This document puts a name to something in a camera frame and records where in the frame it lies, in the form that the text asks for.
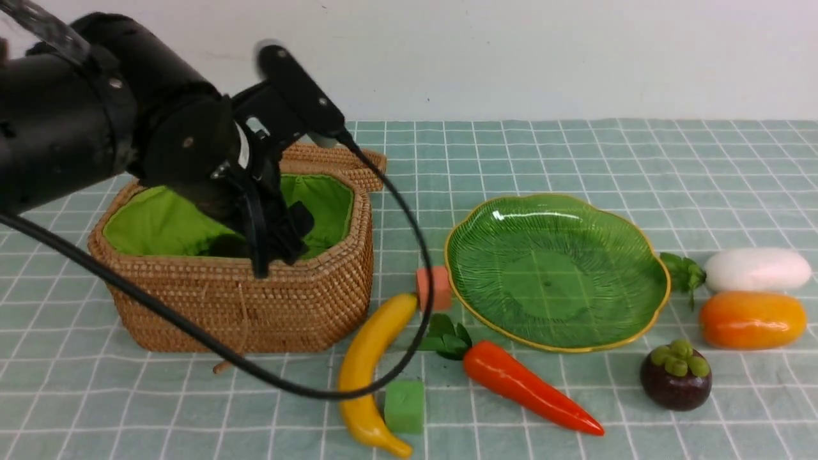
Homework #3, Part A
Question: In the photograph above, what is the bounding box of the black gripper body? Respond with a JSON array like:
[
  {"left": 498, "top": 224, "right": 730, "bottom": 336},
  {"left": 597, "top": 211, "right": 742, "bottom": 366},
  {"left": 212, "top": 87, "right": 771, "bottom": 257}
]
[{"left": 212, "top": 82, "right": 306, "bottom": 265}]

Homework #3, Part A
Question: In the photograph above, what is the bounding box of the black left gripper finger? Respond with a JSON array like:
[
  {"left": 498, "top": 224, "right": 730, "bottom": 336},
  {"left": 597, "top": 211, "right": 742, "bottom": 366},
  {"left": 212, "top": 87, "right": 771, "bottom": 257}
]
[{"left": 242, "top": 170, "right": 270, "bottom": 279}]

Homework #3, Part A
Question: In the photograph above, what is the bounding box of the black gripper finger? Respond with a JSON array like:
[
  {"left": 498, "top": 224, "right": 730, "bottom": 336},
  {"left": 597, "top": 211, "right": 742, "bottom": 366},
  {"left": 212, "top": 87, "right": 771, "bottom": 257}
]
[{"left": 284, "top": 201, "right": 314, "bottom": 259}]

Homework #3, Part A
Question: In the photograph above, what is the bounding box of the yellow banana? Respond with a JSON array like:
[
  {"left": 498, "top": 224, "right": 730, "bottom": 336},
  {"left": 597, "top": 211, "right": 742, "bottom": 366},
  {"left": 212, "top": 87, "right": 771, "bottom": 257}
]
[{"left": 337, "top": 292, "right": 418, "bottom": 458}]

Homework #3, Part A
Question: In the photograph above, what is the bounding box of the orange carrot with leaves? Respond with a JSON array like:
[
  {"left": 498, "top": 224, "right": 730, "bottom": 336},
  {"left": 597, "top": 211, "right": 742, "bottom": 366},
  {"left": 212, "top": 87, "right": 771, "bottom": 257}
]
[{"left": 419, "top": 312, "right": 605, "bottom": 436}]

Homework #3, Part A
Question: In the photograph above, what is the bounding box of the dark purple mangosteen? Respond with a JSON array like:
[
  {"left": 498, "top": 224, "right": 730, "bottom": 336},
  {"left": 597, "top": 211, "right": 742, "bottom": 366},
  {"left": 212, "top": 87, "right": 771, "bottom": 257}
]
[{"left": 640, "top": 339, "right": 713, "bottom": 411}]

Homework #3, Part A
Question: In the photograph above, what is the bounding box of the white radish with leaves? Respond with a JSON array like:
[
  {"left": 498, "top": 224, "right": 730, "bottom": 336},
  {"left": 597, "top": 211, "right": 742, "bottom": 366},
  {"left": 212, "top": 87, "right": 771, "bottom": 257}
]
[{"left": 660, "top": 247, "right": 813, "bottom": 311}]

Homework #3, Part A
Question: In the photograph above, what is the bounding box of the orange yellow mango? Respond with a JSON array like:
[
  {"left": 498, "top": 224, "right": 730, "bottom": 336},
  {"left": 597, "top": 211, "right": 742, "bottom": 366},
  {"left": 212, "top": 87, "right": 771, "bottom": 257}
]
[{"left": 698, "top": 291, "right": 808, "bottom": 351}]

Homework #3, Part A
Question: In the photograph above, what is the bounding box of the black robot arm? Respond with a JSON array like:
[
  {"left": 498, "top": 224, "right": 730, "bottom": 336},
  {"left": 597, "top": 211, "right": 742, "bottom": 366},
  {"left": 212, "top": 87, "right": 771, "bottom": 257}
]
[{"left": 2, "top": 1, "right": 323, "bottom": 277}]

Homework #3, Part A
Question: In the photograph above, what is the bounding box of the wicker basket lid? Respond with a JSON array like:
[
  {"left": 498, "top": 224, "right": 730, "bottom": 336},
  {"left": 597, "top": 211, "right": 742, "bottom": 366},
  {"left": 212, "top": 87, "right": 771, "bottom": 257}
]
[{"left": 280, "top": 143, "right": 383, "bottom": 192}]

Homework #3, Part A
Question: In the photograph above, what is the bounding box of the wicker basket green lining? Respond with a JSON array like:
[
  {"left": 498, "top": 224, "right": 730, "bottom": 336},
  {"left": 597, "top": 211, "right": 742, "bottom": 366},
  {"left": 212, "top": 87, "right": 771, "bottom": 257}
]
[{"left": 88, "top": 167, "right": 375, "bottom": 374}]

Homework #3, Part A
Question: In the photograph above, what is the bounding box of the orange foam cube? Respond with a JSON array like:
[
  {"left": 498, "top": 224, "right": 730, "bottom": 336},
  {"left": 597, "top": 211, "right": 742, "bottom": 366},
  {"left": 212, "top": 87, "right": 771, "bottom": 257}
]
[{"left": 415, "top": 266, "right": 452, "bottom": 312}]

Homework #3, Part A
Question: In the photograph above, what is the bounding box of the green foam cube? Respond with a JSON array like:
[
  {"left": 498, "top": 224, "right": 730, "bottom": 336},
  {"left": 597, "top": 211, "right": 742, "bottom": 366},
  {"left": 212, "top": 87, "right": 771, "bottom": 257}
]
[{"left": 383, "top": 379, "right": 426, "bottom": 434}]

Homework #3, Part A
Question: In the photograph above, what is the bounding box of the green glass leaf plate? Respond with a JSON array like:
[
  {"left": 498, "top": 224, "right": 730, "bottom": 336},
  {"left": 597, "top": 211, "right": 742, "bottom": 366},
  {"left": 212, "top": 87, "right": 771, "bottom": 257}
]
[{"left": 444, "top": 193, "right": 671, "bottom": 353}]

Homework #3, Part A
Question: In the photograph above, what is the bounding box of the checked green tablecloth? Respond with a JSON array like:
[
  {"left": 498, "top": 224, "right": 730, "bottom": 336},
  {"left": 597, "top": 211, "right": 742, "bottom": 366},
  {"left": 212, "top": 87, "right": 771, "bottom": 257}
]
[{"left": 1, "top": 119, "right": 817, "bottom": 459}]

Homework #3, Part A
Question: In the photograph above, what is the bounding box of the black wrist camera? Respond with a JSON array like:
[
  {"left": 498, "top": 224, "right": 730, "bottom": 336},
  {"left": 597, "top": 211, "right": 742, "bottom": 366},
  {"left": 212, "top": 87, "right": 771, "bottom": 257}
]
[{"left": 254, "top": 39, "right": 346, "bottom": 149}]

